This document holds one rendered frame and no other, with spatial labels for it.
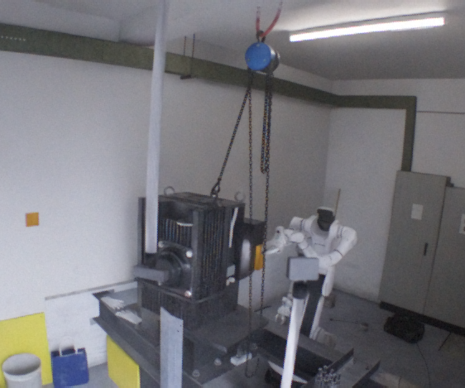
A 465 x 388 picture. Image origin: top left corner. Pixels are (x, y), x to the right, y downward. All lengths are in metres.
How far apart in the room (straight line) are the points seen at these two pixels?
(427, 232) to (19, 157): 4.05
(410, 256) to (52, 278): 3.75
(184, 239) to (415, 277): 3.21
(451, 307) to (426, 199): 1.25
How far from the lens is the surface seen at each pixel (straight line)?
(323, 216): 2.74
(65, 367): 3.14
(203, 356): 2.26
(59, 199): 2.87
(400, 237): 4.59
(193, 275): 2.03
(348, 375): 2.40
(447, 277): 4.52
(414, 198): 4.47
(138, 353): 2.84
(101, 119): 2.94
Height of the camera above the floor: 2.00
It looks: 8 degrees down
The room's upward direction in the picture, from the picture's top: 4 degrees clockwise
